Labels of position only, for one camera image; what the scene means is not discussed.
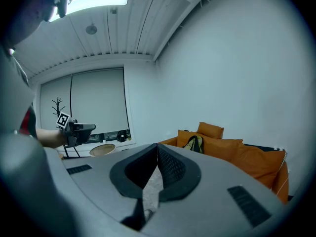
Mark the large orange cushion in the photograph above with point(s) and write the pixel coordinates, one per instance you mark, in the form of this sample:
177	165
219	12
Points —
259	164

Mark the black item on windowsill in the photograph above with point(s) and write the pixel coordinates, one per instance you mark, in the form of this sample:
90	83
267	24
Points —
122	136

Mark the person's head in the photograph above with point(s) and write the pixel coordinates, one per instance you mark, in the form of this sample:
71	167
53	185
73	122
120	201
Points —
24	11

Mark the wide orange cushion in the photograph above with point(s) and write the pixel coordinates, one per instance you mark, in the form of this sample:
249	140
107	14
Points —
217	149

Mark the black head-worn camera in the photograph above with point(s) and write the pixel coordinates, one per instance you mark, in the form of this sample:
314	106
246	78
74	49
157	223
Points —
63	5

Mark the black and yellow backpack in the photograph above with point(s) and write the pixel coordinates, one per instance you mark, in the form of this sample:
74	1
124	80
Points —
195	144

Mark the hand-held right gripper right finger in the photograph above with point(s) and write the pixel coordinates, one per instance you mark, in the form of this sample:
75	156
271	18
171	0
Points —
190	179

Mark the round ceiling smoke detector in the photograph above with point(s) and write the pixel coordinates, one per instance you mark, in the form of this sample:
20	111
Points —
91	29

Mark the orange sofa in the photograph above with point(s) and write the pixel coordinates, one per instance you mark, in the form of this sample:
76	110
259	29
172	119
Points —
280	181

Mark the black coat rack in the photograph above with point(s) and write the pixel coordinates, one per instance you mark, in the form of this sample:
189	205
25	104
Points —
57	106

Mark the black metal stand legs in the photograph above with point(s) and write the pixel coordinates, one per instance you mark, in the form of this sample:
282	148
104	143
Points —
66	152

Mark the narrow grey roller blind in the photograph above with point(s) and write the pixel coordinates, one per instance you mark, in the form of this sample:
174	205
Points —
55	90

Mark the long ceiling light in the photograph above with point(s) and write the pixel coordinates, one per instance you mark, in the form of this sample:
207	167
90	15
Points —
98	2

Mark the wide grey roller blind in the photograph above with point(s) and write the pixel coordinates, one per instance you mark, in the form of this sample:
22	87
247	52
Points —
98	100

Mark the small orange cushion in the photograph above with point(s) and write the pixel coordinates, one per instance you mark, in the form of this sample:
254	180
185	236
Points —
211	130

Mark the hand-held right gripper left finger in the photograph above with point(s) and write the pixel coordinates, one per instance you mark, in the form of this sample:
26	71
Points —
118	176

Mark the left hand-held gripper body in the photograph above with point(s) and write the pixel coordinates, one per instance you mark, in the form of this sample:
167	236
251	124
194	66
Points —
79	131

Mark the person's grey shirt torso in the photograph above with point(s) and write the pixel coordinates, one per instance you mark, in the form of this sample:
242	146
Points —
13	97

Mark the person's left forearm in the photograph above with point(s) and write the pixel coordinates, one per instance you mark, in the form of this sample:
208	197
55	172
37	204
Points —
50	138

